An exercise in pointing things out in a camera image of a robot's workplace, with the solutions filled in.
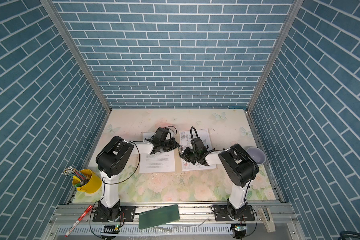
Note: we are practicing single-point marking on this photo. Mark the green phone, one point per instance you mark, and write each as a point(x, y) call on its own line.
point(160, 216)

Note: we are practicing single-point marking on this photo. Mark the technical drawing sheet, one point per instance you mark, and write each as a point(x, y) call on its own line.
point(185, 140)

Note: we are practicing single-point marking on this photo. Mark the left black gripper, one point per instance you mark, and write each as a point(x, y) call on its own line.
point(173, 141)

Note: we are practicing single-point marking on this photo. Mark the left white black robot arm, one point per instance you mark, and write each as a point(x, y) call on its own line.
point(114, 157)

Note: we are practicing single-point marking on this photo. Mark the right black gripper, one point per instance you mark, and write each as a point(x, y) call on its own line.
point(185, 156)

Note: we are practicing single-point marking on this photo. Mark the beige paper folder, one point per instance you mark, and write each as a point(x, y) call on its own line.
point(178, 160)

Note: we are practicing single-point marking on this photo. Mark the coloured pencils bundle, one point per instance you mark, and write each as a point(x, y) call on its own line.
point(79, 178)

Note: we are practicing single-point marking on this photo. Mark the metal folder clip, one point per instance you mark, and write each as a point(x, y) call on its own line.
point(181, 151)

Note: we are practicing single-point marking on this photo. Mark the printed text sheet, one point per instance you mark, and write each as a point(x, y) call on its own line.
point(157, 163)

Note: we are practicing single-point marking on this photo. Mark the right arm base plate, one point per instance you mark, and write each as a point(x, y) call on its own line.
point(224, 213)

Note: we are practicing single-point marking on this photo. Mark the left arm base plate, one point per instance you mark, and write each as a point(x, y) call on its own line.
point(125, 214)

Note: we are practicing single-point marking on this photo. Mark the yellow pencil cup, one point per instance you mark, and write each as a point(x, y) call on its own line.
point(93, 184)

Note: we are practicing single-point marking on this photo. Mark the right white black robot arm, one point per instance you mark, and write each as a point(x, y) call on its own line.
point(238, 164)

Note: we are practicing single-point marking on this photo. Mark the red white marker pen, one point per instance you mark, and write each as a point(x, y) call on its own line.
point(78, 221)

